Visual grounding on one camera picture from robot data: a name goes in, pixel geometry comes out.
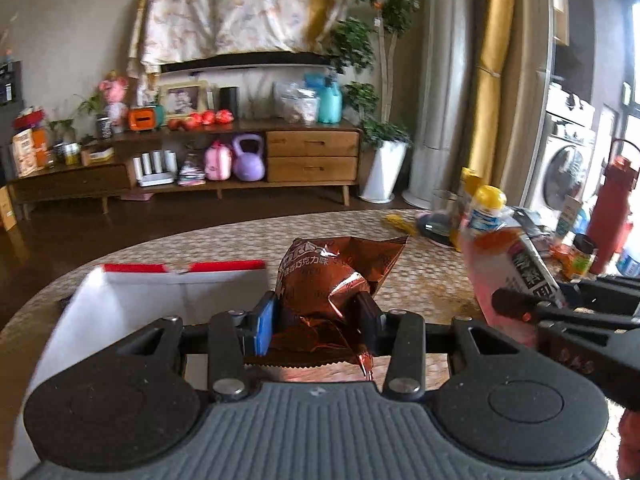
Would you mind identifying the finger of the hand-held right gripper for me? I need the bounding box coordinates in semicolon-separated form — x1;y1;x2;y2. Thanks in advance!
554;274;640;307
491;286;640;334

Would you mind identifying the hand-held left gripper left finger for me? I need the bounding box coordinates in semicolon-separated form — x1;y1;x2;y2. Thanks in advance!
119;291;278;404

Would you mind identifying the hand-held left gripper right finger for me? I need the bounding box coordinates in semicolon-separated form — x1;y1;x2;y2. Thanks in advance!
356;291;509;399

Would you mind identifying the orange juice bottle yellow cap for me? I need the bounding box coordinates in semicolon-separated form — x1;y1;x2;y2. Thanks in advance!
459;210;568;348

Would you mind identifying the brown foil snack bag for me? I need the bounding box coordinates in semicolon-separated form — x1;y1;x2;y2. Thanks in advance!
245;234;408;386

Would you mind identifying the person's right hand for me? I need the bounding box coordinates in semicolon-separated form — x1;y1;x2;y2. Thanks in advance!
617;406;640;480

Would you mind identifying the blue wet wipes pack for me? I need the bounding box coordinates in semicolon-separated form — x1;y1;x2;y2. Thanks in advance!
617;247;640;278

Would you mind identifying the black lid glass jar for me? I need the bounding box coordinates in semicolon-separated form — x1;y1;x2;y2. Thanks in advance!
565;234;598;281

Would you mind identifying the red water bottle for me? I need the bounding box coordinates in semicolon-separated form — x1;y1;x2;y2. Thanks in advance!
585;139;640;275

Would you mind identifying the black booklet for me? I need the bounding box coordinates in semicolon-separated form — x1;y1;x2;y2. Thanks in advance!
510;207;545;239

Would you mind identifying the yellow lid supplement bottle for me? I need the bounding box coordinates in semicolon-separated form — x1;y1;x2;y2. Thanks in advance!
467;185;508;233

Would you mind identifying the small yellow wrapper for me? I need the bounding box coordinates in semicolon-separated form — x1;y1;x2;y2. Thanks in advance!
382;214;418;236

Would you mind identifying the dark round coaster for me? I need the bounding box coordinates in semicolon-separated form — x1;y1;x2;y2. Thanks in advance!
417;212;458;247

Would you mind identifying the clear drinking glass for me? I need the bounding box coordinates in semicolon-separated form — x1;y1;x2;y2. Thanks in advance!
430;189;458;231

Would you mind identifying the white washing machine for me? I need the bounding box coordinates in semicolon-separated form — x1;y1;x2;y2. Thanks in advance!
522;85;598;222

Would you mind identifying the potted green plant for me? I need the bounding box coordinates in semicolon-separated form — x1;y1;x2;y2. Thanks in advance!
325;0;421;204

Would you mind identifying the purple kettlebell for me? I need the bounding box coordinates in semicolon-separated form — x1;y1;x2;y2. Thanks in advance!
232;134;266;182

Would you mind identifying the pink toy bag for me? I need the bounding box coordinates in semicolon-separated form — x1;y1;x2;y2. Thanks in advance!
204;141;234;181

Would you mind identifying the wooden television cabinet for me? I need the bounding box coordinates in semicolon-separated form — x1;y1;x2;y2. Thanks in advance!
7;117;363;221

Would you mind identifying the row of red ornaments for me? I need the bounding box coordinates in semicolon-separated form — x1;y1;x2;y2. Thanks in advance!
167;109;235;132

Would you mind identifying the yellow curtain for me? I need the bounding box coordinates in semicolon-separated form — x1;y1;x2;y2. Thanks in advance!
467;0;518;181

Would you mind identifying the clear plastic bag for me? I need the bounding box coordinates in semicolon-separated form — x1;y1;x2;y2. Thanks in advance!
274;82;321;124

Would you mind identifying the teal plastic container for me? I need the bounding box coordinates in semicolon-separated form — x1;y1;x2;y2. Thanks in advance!
305;74;344;125

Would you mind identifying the white standing air conditioner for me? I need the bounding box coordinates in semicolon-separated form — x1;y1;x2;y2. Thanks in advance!
402;0;483;211

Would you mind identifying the small cardboard box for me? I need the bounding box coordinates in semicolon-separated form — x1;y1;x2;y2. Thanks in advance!
80;145;116;167

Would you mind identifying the orange teal box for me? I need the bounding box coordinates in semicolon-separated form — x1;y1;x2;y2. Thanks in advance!
128;105;166;131

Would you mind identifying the small plant dark pot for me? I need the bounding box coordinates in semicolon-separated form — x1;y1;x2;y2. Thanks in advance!
77;92;114;140

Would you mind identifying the black television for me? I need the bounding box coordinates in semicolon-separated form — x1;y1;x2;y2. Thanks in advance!
160;51;336;74

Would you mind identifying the pink doll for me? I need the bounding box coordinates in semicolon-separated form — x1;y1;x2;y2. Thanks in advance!
98;71;130;126

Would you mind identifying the orange printed carton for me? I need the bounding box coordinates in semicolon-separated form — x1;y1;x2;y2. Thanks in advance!
12;127;39;179

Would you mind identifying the floral cover cloth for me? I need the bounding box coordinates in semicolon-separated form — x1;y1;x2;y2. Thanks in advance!
127;0;351;77

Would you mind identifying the photo frame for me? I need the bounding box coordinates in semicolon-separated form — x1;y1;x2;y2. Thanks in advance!
160;80;208;118

